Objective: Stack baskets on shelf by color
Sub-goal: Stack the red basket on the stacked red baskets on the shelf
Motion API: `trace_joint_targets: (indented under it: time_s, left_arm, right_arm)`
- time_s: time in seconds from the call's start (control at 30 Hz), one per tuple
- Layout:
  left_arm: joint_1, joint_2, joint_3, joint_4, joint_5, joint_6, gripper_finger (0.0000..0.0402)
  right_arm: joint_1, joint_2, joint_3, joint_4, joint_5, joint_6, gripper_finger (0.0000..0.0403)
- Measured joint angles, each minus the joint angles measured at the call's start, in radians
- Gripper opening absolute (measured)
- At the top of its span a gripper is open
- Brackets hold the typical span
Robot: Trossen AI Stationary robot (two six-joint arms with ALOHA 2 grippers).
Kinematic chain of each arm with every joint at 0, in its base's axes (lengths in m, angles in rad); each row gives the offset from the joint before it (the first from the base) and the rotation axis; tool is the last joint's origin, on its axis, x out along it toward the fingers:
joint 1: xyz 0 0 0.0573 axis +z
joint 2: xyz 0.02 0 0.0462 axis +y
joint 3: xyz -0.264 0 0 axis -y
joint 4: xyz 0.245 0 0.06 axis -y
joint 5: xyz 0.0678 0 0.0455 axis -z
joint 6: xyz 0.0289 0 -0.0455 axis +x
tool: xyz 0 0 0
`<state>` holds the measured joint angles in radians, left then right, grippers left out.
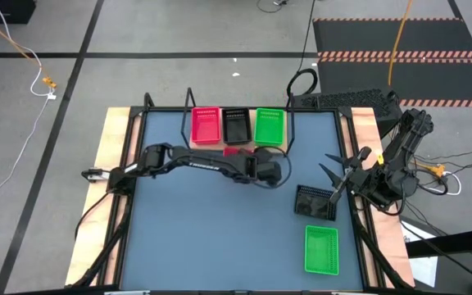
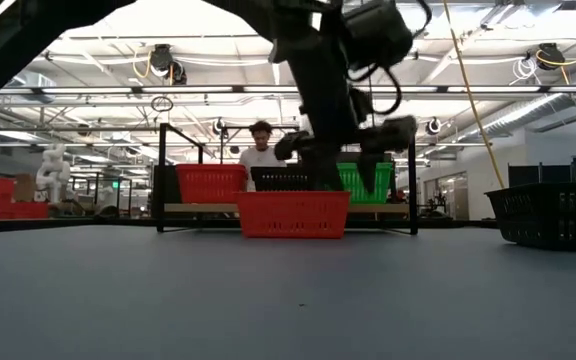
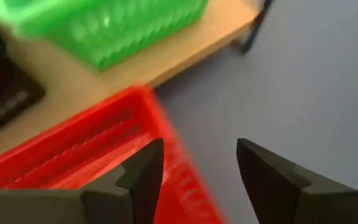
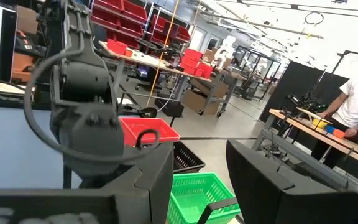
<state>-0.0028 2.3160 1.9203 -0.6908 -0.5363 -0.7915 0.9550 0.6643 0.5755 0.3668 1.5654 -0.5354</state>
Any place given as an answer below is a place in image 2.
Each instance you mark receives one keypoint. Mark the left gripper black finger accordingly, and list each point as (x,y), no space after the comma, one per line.
(325,170)
(388,135)

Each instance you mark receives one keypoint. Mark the green plastic basket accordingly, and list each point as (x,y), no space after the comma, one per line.
(353,187)
(350,166)

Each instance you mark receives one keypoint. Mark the black plastic basket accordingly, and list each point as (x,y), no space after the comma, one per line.
(553,215)
(278,183)
(278,169)

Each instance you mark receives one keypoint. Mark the red plastic basket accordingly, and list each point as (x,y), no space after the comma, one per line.
(211,187)
(293,215)
(211,166)

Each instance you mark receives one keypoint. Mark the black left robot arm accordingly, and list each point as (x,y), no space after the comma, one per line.
(18,40)

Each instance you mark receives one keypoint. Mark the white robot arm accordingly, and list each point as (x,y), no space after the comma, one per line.
(53,172)

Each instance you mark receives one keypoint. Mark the long ceiling light strip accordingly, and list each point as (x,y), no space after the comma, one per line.
(288,89)

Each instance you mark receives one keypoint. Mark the person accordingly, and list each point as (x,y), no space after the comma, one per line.
(260,155)

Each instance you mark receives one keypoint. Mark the dark partition panel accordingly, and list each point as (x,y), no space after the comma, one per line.
(538,175)

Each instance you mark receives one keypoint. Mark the cardboard box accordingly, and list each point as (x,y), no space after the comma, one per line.
(24,187)

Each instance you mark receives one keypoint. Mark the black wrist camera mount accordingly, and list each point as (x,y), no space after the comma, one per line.
(378,30)

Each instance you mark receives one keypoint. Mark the wooden shelf with black frame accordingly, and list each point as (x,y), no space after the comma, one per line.
(198,207)

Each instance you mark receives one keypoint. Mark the black background workstation frame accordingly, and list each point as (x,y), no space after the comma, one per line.
(130,195)

